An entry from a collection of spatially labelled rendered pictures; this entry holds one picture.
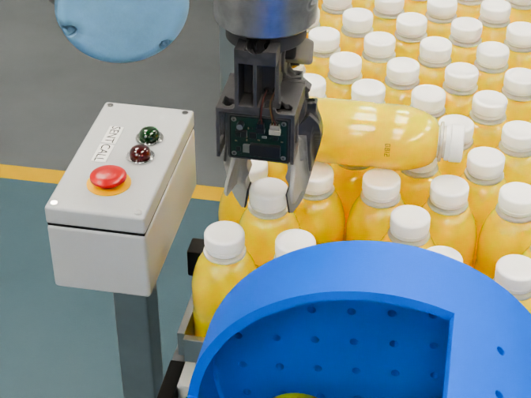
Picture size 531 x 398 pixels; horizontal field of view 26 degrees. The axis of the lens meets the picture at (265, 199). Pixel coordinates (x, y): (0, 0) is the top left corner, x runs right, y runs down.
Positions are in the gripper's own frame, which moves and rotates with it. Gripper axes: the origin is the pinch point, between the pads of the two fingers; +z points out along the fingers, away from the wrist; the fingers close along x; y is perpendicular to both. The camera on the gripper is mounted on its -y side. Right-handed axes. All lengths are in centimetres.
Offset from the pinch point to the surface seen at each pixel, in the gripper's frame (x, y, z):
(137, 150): -13.9, -2.2, -1.9
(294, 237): 3.5, 5.4, 0.8
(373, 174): 9.7, -6.4, 0.8
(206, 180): -45, -152, 109
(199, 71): -60, -209, 109
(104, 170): -16.1, 2.0, -1.9
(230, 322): 2.5, 29.3, -9.3
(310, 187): 3.6, -4.0, 1.6
